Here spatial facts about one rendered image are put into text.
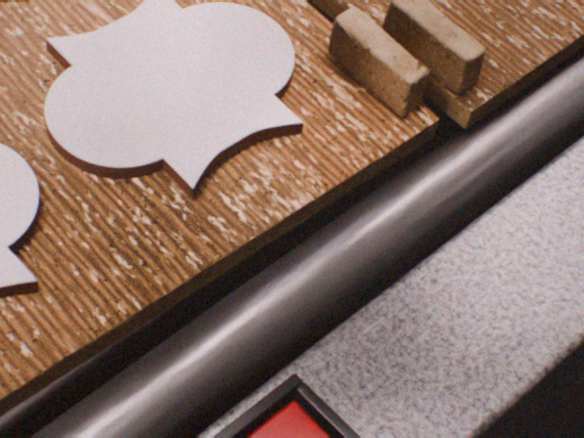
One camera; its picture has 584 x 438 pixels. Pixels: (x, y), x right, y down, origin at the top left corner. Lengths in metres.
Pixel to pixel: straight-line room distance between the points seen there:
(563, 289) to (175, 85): 0.22
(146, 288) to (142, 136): 0.08
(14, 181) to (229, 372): 0.13
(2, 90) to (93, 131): 0.06
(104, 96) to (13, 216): 0.08
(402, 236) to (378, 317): 0.05
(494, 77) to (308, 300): 0.17
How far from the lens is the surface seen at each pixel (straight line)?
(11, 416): 0.60
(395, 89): 0.67
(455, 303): 0.64
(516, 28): 0.74
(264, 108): 0.66
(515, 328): 0.64
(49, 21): 0.71
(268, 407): 0.58
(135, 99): 0.66
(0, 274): 0.59
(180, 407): 0.59
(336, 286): 0.63
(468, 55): 0.68
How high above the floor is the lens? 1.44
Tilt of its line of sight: 53 degrees down
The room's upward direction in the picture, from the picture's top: 11 degrees clockwise
